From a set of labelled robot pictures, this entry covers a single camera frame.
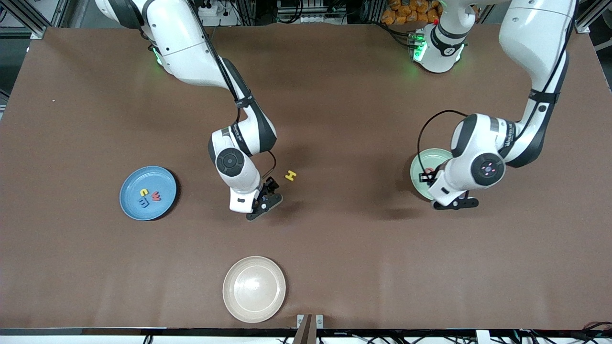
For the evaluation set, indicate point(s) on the orange snack bags pile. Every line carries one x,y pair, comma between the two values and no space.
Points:
406,9

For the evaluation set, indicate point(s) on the grey equipment rack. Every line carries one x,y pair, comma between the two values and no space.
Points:
311,12

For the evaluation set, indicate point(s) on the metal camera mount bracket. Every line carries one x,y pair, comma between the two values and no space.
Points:
306,329

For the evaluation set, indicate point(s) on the red foam lowercase w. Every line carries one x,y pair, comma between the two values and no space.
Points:
157,195

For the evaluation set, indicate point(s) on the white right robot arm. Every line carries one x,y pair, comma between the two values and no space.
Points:
186,43

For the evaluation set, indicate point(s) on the aluminium frame profile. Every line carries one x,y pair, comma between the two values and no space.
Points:
593,14
28,21

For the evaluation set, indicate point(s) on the white power strip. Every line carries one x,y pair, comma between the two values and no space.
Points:
220,19

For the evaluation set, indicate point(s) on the blue foam lowercase m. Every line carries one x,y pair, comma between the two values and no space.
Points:
143,202

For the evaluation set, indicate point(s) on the yellow foam capital H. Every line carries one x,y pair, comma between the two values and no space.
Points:
290,175

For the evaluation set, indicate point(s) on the blue plate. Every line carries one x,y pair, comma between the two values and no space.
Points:
138,212

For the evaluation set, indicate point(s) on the beige plate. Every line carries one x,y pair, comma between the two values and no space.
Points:
253,289

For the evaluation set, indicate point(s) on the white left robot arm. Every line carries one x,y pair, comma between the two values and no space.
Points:
535,38

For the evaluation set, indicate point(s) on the light green plate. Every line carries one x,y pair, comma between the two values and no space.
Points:
432,156

